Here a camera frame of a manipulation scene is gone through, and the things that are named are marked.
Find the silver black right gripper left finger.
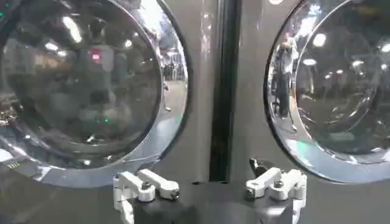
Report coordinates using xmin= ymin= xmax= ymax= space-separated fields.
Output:
xmin=112 ymin=168 xmax=180 ymax=224

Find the grey dryer cabinet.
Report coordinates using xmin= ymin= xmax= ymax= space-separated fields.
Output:
xmin=234 ymin=0 xmax=390 ymax=224
xmin=0 ymin=0 xmax=225 ymax=224

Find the round glass dryer door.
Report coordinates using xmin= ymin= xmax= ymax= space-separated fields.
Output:
xmin=0 ymin=0 xmax=193 ymax=189
xmin=263 ymin=0 xmax=390 ymax=185

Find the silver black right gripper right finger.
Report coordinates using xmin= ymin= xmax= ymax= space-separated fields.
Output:
xmin=245 ymin=158 xmax=308 ymax=224

